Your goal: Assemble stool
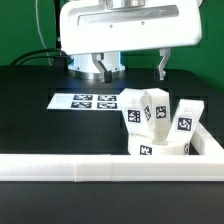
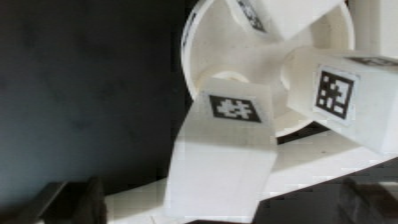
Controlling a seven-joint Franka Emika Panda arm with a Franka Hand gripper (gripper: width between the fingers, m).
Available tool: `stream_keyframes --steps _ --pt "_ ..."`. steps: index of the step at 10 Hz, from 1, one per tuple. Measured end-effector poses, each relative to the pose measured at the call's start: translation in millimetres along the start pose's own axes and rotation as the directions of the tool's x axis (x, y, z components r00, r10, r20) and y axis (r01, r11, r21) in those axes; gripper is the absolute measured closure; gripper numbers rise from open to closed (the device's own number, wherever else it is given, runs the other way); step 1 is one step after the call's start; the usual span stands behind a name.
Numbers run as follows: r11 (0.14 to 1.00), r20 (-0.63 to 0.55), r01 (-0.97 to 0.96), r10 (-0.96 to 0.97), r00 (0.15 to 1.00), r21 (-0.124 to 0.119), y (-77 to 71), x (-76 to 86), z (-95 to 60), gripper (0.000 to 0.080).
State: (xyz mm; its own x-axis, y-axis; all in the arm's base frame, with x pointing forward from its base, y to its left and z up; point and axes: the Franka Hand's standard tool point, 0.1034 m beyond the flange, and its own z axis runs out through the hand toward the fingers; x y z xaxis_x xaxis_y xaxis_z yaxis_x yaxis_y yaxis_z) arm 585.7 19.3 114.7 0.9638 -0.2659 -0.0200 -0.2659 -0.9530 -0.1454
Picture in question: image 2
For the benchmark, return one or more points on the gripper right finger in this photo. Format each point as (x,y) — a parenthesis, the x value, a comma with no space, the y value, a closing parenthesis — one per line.
(368,202)

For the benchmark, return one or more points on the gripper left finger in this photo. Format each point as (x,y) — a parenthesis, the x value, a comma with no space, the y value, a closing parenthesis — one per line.
(68,204)

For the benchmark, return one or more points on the white stool leg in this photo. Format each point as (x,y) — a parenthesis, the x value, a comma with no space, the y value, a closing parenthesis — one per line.
(225,153)
(344,94)
(276,18)

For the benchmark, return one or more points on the white round stool seat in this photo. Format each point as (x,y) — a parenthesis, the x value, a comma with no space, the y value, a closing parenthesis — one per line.
(228,53)

